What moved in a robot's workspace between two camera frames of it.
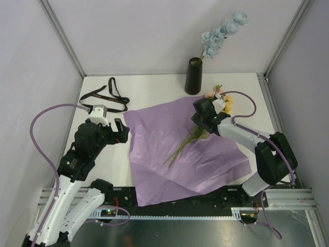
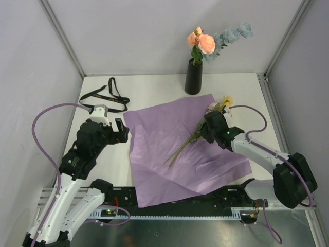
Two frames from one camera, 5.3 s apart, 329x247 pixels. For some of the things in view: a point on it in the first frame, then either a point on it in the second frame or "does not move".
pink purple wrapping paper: (174, 158) does not move
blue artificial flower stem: (212, 40) -> (229, 36)
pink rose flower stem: (212, 95) -> (200, 43)
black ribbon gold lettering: (113, 91) does not move
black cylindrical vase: (194, 76) does not move
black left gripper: (121, 136) does not move
